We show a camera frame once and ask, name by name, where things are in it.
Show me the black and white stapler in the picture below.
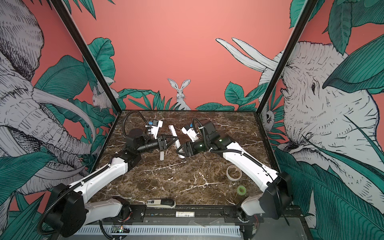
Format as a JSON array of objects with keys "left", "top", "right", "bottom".
[{"left": 146, "top": 198, "right": 176, "bottom": 209}]

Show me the white remote control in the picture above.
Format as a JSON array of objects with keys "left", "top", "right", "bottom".
[{"left": 167, "top": 124, "right": 186, "bottom": 159}]

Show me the white label tube on rail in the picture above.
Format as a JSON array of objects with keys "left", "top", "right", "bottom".
[{"left": 175, "top": 211, "right": 195, "bottom": 218}]

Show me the white slotted cable duct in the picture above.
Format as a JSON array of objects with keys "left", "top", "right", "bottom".
[{"left": 74, "top": 224, "right": 242, "bottom": 237}]

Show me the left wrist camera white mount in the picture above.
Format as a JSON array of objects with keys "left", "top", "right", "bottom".
[{"left": 145, "top": 120, "right": 163, "bottom": 139}]

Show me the green tape roll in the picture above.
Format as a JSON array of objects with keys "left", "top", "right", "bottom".
[{"left": 237, "top": 186, "right": 247, "bottom": 196}]

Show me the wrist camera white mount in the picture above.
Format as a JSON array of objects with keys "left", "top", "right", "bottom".
[
  {"left": 145, "top": 120, "right": 163, "bottom": 139},
  {"left": 182, "top": 124, "right": 199, "bottom": 142}
]

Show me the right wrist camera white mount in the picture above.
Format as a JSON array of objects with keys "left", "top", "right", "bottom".
[{"left": 182, "top": 124, "right": 199, "bottom": 142}]

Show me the white battery cover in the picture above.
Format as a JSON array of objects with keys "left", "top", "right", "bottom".
[{"left": 160, "top": 151, "right": 165, "bottom": 161}]

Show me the white tape roll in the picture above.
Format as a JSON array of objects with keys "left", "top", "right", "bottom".
[{"left": 226, "top": 165, "right": 243, "bottom": 182}]

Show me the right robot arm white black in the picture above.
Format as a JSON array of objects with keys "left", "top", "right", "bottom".
[{"left": 177, "top": 119, "right": 293, "bottom": 222}]

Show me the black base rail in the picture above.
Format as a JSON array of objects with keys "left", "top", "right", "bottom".
[{"left": 119, "top": 204, "right": 302, "bottom": 224}]

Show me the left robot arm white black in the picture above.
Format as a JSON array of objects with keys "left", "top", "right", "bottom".
[{"left": 37, "top": 129, "right": 178, "bottom": 237}]

